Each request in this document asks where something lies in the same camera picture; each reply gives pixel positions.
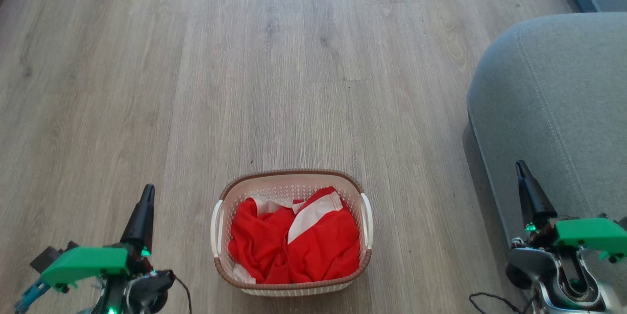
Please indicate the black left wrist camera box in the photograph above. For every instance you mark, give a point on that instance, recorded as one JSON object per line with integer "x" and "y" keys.
{"x": 45, "y": 257}

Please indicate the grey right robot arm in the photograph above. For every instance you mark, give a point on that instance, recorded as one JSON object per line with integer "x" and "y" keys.
{"x": 529, "y": 261}

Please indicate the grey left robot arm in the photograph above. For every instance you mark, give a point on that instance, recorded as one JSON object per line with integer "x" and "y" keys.
{"x": 142, "y": 289}

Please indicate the blue left wrist connector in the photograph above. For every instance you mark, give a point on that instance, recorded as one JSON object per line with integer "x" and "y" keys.
{"x": 30, "y": 297}

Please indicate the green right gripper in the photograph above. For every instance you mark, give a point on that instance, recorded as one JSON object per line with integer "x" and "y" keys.
{"x": 590, "y": 234}

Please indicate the white plastic laundry basket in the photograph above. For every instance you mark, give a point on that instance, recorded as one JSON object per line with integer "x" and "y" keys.
{"x": 289, "y": 190}

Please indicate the red and white cloth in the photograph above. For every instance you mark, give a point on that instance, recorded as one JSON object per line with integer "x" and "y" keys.
{"x": 321, "y": 245}

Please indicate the grey and yellow sofa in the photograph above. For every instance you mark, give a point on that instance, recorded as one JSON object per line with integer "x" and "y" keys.
{"x": 563, "y": 108}

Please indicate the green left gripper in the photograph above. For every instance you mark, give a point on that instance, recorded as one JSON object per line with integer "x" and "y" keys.
{"x": 88, "y": 261}

